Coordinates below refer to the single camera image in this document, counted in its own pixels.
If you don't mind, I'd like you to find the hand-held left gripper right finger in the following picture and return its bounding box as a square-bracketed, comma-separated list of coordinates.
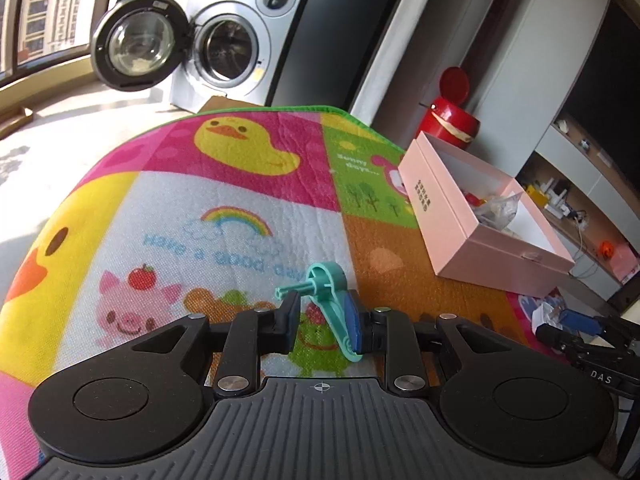
[342, 290, 529, 399]

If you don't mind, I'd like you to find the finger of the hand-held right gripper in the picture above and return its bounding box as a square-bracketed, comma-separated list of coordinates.
[535, 325, 625, 362]
[557, 309, 640, 343]

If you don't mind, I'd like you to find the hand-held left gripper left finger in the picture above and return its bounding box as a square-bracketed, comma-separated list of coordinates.
[131, 292, 302, 399]

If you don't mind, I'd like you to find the small white blue packet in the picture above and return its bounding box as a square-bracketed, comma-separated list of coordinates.
[531, 297, 568, 333]

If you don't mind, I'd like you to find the teal plastic crank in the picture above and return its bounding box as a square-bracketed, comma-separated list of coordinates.
[274, 262, 364, 364]

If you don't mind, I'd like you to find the pink cardboard box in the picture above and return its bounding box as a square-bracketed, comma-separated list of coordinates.
[397, 131, 577, 299]

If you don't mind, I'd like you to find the clear plastic bag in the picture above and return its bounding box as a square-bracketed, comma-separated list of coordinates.
[471, 193, 524, 232]

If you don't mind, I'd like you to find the white wooden shelf unit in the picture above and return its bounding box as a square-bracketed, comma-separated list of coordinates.
[514, 110, 640, 293]

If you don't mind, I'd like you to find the white router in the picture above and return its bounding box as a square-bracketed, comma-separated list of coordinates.
[544, 180, 576, 218]

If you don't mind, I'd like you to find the colourful cartoon play mat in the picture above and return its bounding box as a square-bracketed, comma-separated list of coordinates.
[0, 104, 568, 413]

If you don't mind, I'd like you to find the brown cardboard piece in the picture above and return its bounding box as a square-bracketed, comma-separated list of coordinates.
[196, 94, 263, 115]

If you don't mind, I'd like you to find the red trash can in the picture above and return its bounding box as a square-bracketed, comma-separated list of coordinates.
[417, 66, 482, 152]

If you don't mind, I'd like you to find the black television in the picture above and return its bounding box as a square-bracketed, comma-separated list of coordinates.
[564, 0, 640, 173]

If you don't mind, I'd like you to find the white tall cabinet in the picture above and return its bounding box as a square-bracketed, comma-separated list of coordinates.
[472, 0, 617, 182]

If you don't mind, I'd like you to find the silver washing machine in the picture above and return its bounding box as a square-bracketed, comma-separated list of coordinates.
[169, 0, 317, 117]

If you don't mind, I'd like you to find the round washing machine door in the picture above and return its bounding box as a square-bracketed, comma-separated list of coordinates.
[91, 0, 192, 93]

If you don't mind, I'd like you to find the large window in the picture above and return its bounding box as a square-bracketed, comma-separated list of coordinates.
[0, 0, 147, 92]

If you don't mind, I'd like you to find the white cable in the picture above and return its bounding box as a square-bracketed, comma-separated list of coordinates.
[569, 217, 603, 281]

